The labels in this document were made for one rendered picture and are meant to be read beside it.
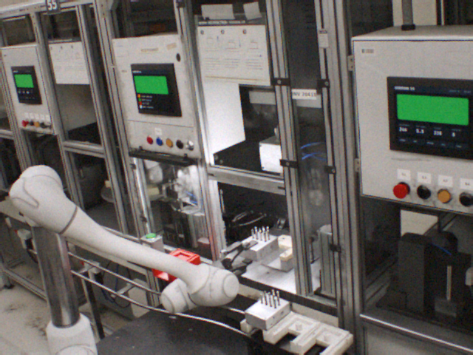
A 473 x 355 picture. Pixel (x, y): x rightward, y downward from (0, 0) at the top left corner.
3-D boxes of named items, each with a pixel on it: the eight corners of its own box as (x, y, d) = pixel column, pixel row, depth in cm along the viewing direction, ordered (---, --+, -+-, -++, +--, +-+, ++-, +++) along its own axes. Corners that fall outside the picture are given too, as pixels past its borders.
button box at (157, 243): (144, 262, 235) (139, 237, 231) (158, 254, 240) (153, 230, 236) (156, 267, 229) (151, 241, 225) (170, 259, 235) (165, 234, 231)
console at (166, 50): (126, 149, 234) (106, 40, 218) (176, 131, 253) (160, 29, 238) (194, 161, 206) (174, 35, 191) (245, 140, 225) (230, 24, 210)
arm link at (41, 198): (80, 206, 157) (76, 193, 169) (26, 172, 149) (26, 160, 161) (55, 243, 157) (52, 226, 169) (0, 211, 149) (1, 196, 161)
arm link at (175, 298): (197, 298, 191) (220, 296, 182) (163, 319, 181) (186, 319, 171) (185, 270, 191) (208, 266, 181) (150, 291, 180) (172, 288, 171)
